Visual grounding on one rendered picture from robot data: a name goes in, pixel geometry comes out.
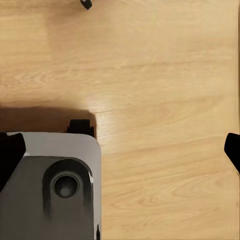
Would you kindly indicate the camera tripod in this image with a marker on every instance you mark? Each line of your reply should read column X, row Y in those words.
column 87, row 4

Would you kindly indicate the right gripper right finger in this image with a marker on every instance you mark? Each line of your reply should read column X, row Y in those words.
column 232, row 149

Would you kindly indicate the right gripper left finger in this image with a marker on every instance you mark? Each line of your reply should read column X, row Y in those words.
column 12, row 149

